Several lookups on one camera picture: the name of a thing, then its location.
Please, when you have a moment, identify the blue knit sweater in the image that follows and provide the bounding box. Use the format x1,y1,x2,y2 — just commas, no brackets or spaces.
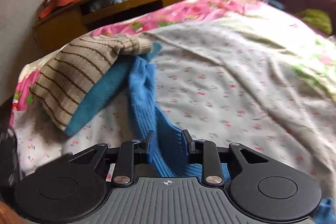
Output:
129,57,335,223

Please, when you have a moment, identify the teal folded towel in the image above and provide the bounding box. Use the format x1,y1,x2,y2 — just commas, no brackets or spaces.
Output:
64,55,134,136

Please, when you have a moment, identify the cherry print white sheet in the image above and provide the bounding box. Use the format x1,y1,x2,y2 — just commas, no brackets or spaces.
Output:
11,20,336,204

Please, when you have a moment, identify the beige striped knit sweater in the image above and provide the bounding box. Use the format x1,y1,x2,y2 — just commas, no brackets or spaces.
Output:
30,34,153,130

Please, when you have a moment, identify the wooden tv cabinet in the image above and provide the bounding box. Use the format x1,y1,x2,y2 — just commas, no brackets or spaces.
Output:
33,0,184,53

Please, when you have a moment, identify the pink floral quilt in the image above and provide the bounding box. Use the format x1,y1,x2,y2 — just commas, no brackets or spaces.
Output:
10,0,335,125

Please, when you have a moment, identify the green cloth bundle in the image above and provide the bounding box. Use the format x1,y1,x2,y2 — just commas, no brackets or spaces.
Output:
296,9,333,36

